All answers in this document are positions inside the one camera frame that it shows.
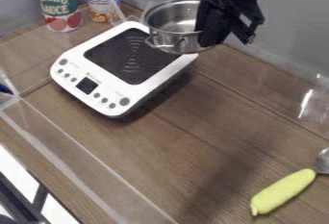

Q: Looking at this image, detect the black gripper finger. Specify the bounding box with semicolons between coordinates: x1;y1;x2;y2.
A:
196;0;232;47
232;6;265;44

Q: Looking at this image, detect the silver metal pot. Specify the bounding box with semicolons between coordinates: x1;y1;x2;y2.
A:
144;0;211;55

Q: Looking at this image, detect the white and black stove top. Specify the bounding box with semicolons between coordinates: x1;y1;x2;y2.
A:
50;21;198;118

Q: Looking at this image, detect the tomato sauce can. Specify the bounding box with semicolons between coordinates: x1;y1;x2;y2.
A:
39;0;83;33

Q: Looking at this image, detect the clear acrylic barrier panel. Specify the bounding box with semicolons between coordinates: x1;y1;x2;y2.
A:
0;69;181;224

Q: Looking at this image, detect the yellow handled metal spoon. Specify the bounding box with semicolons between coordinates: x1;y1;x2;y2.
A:
249;147;329;216

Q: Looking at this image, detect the black metal frame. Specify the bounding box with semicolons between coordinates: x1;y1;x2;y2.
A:
0;172;50;224

